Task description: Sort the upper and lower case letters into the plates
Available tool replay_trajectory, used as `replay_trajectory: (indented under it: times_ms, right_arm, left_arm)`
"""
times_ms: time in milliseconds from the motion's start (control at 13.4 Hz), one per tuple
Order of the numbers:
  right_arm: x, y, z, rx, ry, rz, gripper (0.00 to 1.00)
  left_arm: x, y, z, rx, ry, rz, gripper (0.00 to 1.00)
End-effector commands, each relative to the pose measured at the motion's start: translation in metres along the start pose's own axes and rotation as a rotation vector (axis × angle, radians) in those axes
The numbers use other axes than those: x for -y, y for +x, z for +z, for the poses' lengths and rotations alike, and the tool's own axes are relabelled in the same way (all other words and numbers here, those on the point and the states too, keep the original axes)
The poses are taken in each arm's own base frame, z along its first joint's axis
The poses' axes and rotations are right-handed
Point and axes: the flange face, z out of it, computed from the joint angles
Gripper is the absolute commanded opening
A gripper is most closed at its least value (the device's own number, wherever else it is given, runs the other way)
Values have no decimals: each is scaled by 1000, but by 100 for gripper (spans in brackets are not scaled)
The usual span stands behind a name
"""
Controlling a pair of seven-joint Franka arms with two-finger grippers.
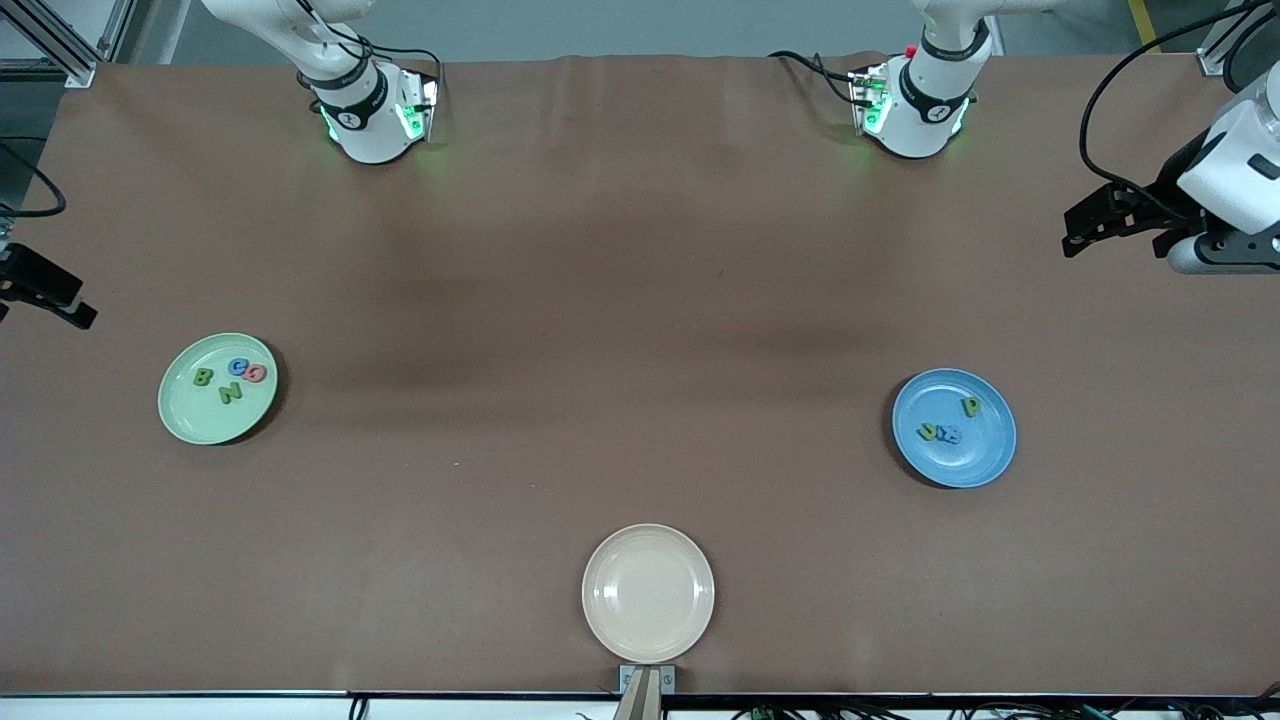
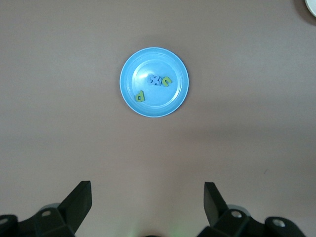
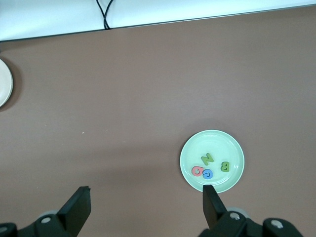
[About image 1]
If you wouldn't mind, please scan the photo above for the light green plate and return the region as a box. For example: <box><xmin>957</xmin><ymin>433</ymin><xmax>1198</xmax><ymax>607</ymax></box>
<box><xmin>157</xmin><ymin>332</ymin><xmax>280</xmax><ymax>447</ymax></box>

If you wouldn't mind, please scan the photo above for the blue plate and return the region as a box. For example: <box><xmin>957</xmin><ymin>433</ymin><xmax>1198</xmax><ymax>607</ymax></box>
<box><xmin>891</xmin><ymin>367</ymin><xmax>1018</xmax><ymax>490</ymax></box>

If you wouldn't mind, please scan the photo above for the brown table cover mat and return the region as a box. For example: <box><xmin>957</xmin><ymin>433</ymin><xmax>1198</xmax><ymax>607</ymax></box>
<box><xmin>0</xmin><ymin>52</ymin><xmax>1280</xmax><ymax>696</ymax></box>

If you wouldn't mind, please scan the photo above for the beige plate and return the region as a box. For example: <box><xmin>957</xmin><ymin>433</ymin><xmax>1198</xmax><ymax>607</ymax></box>
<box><xmin>581</xmin><ymin>523</ymin><xmax>717</xmax><ymax>665</ymax></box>

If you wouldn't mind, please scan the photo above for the aluminium frame profile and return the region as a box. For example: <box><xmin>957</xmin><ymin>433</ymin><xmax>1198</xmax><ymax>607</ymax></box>
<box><xmin>1195</xmin><ymin>0</ymin><xmax>1280</xmax><ymax>76</ymax></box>
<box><xmin>0</xmin><ymin>0</ymin><xmax>136</xmax><ymax>86</ymax></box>

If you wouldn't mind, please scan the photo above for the black left arm base cable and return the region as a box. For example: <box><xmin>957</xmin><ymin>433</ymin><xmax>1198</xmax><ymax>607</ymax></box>
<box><xmin>768</xmin><ymin>50</ymin><xmax>866</xmax><ymax>106</ymax></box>

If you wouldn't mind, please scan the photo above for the black arm base cable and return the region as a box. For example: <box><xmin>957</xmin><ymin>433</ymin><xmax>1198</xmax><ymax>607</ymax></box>
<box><xmin>295</xmin><ymin>0</ymin><xmax>446</xmax><ymax>111</ymax></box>
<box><xmin>768</xmin><ymin>50</ymin><xmax>866</xmax><ymax>106</ymax></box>

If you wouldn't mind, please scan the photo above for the white table edge rail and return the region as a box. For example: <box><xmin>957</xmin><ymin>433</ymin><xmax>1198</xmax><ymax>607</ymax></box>
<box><xmin>0</xmin><ymin>690</ymin><xmax>1280</xmax><ymax>720</ymax></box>

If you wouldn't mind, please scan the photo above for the black right arm base cable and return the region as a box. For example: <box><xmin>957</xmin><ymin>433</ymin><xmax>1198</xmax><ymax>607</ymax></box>
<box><xmin>295</xmin><ymin>0</ymin><xmax>446</xmax><ymax>111</ymax></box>

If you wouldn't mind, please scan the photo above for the metal bracket with beige bar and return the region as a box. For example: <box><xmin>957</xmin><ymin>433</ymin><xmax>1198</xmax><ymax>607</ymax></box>
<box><xmin>618</xmin><ymin>663</ymin><xmax>677</xmax><ymax>720</ymax></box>

